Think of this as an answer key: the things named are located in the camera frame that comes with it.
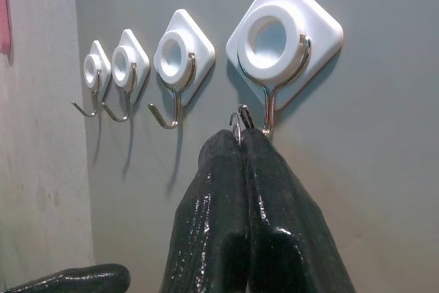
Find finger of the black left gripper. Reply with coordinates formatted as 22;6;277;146
0;263;132;293

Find pink cloth strip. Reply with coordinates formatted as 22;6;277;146
0;0;13;56

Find grey wall board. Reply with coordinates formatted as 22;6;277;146
73;0;439;293

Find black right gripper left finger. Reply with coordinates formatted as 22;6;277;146
161;130;250;293

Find silver key ring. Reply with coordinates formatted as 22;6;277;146
228;104;255;143

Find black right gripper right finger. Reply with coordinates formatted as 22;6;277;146
241;128;356;293

